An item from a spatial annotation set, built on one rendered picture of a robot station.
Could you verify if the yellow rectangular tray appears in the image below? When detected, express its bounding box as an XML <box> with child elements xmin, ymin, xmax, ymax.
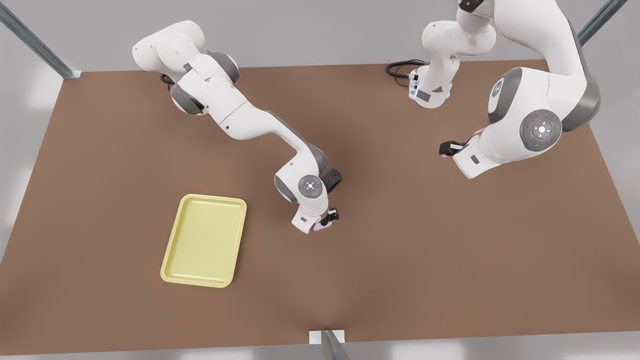
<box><xmin>160</xmin><ymin>194</ymin><xmax>248</xmax><ymax>289</ymax></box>

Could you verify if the silver frame post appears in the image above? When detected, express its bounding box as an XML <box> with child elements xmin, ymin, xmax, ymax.
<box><xmin>577</xmin><ymin>0</ymin><xmax>629</xmax><ymax>47</ymax></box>
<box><xmin>308</xmin><ymin>329</ymin><xmax>351</xmax><ymax>360</ymax></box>
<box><xmin>0</xmin><ymin>4</ymin><xmax>83</xmax><ymax>80</ymax></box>

